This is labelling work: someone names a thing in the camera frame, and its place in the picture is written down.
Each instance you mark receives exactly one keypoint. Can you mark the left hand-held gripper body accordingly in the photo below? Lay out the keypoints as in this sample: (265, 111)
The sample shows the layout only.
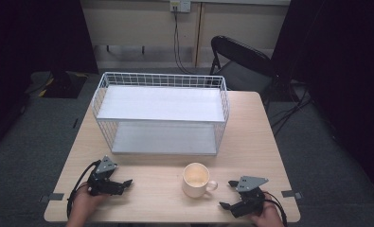
(103, 184)

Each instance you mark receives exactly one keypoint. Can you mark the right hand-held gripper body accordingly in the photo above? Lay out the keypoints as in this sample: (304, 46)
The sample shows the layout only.
(248, 197)

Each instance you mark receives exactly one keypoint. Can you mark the white cup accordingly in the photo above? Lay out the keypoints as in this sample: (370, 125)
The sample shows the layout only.
(195, 180)

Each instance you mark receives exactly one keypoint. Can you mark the person's left hand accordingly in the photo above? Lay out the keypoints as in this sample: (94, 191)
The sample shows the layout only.
(86, 201)

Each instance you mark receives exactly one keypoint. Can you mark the person's right hand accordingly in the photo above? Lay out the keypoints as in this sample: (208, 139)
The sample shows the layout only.
(268, 216)

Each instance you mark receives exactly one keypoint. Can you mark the grey tape strip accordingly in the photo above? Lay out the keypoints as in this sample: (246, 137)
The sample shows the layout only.
(291, 194)
(52, 197)

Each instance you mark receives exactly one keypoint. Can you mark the black and yellow floor base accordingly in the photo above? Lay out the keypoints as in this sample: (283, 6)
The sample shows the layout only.
(60, 84)

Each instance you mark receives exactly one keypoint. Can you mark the black folding chair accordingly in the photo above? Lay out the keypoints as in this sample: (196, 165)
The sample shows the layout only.
(243, 63)

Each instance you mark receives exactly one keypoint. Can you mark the black curtain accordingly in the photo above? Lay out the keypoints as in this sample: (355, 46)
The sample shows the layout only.
(339, 63)

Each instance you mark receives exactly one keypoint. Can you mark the white wall socket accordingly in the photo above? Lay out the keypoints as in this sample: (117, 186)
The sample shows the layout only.
(180, 5)

